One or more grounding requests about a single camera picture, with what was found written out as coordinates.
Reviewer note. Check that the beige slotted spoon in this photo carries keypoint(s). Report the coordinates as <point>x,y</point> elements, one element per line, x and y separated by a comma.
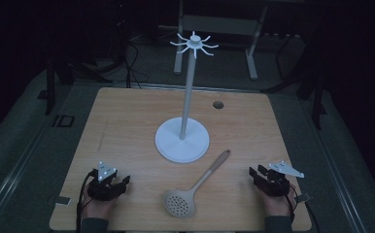
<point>179,203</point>

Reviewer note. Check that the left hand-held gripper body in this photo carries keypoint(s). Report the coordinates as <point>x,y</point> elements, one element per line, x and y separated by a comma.
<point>102,189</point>

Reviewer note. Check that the black tripod stand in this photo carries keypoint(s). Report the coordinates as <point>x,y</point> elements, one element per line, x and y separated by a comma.
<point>316,93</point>
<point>51,81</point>

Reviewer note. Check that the white metal desk frame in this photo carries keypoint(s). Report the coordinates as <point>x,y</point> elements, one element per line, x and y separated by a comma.
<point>221,24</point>

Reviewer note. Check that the person's right hand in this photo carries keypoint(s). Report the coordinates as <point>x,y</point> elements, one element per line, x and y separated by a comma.
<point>278,205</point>

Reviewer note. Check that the person's left hand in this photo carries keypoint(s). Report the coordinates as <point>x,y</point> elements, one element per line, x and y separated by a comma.
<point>96,208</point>

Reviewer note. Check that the white hook rack stand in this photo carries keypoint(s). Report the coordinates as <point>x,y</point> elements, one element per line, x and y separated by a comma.
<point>183,142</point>

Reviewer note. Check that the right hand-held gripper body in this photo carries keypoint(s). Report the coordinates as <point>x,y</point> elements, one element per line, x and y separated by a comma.
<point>274,186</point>

